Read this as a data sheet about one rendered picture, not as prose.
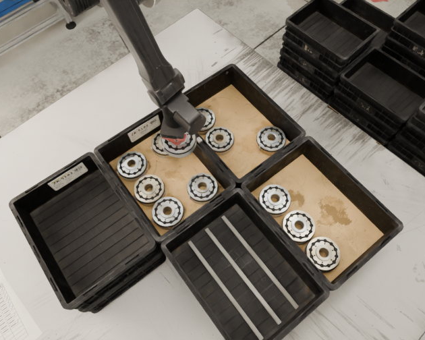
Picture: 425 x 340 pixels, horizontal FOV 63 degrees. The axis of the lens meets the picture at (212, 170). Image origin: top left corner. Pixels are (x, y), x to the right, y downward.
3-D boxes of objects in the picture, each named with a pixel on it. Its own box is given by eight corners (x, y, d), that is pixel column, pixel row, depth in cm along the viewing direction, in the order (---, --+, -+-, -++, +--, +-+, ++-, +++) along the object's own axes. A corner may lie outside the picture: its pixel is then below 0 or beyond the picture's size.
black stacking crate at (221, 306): (164, 253, 111) (159, 245, 100) (237, 200, 118) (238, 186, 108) (244, 366, 96) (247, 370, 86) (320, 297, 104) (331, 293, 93)
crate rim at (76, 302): (10, 204, 109) (6, 202, 107) (93, 152, 117) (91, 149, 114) (68, 313, 95) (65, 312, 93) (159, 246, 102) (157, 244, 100)
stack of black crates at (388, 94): (322, 112, 211) (339, 75, 181) (353, 86, 219) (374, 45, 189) (378, 154, 198) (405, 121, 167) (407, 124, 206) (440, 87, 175)
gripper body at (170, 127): (190, 108, 98) (188, 92, 91) (183, 140, 94) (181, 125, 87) (167, 106, 98) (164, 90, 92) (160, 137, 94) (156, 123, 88)
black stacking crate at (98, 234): (26, 214, 118) (8, 202, 108) (102, 166, 125) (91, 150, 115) (81, 314, 104) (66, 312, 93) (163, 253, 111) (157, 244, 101)
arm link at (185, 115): (173, 64, 80) (144, 88, 78) (206, 94, 76) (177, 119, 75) (183, 91, 91) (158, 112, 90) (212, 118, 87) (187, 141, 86)
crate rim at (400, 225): (238, 188, 109) (238, 185, 107) (307, 137, 117) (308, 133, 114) (330, 293, 95) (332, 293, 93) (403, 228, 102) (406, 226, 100)
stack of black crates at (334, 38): (273, 76, 225) (284, 19, 184) (303, 52, 233) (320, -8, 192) (322, 113, 211) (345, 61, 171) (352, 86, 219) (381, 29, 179)
